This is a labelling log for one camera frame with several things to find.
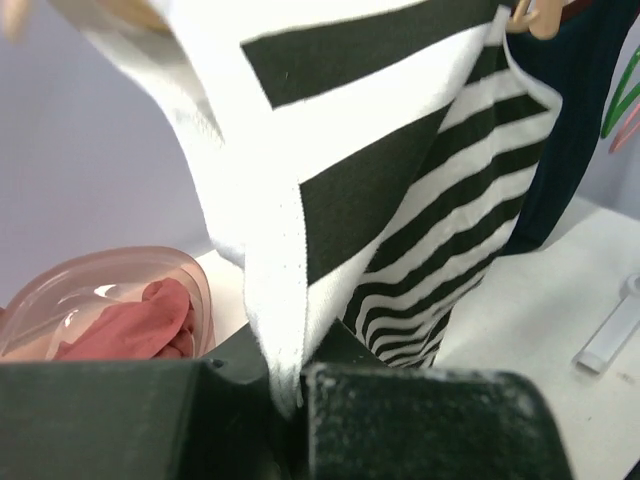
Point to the pink wire hanger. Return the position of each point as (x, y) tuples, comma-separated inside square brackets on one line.
[(626, 131)]

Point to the rust red tank top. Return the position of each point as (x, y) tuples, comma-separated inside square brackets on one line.
[(160, 325)]

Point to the black white striped tank top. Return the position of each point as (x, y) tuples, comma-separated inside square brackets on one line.
[(360, 161)]

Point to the beige wooden hanger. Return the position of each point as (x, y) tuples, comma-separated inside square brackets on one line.
[(542, 21)]

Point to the metal clothes rack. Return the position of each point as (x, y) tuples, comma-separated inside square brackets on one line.
[(599, 352)]

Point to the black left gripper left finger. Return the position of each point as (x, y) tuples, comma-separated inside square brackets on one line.
[(207, 418)]

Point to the green plastic hanger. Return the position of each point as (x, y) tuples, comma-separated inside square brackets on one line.
[(621, 100)]

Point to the pink translucent plastic basket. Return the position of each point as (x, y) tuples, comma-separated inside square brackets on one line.
[(62, 302)]

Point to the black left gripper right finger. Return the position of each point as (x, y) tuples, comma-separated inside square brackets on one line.
[(369, 421)]

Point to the navy blue garment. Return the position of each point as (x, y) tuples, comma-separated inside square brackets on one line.
[(579, 64)]

